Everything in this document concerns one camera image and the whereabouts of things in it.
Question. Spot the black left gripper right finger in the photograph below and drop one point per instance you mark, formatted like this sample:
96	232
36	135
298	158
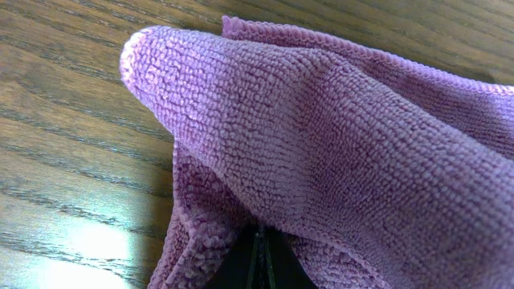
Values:
282	269

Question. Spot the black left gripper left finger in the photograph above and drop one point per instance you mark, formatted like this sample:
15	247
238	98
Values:
237	270

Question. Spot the purple microfiber cloth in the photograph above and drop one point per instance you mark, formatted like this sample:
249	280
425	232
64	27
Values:
380	172

